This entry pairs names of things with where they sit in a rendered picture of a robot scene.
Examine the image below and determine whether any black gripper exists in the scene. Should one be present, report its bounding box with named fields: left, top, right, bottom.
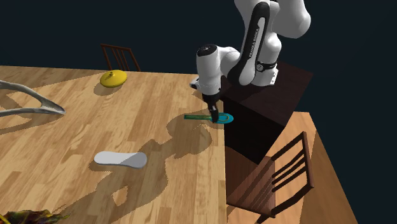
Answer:
left=202, top=92, right=220, bottom=123

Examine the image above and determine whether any dark green leafy plant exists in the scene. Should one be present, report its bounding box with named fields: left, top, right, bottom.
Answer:
left=0, top=209, right=71, bottom=224

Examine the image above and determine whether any brown wooden chair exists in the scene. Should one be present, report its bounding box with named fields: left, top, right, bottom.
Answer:
left=226, top=131, right=316, bottom=224
left=100, top=43, right=141, bottom=73

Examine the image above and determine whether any white flat oblong object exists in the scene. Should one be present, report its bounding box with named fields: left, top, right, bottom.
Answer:
left=94, top=151, right=148, bottom=169

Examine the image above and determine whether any teal green spatula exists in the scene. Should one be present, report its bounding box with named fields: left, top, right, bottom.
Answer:
left=184, top=113, right=234, bottom=125

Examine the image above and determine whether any yellow round lid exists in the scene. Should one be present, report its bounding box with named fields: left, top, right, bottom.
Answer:
left=99, top=69, right=129, bottom=88

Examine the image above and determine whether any dark robot stand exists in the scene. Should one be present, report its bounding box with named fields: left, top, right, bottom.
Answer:
left=219, top=61, right=314, bottom=165

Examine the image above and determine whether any grey forked branch object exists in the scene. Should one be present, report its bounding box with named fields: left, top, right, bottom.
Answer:
left=0, top=79, right=67, bottom=118

